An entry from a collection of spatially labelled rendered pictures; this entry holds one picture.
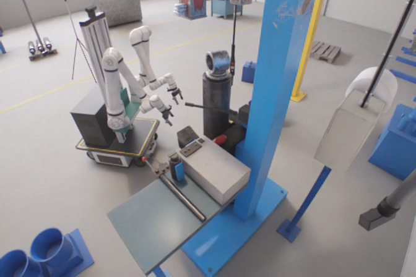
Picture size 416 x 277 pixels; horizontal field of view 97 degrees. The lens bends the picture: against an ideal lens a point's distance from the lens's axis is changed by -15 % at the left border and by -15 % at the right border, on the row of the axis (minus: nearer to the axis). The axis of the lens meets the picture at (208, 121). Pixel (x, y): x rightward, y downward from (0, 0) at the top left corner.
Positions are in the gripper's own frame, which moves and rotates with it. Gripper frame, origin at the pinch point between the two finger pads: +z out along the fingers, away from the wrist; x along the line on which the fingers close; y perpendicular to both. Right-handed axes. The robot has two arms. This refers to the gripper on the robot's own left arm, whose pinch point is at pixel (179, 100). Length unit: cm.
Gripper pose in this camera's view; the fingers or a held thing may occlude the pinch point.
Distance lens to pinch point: 252.8
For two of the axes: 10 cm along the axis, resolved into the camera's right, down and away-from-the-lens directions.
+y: 8.9, -1.6, -4.3
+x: 3.0, -5.2, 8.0
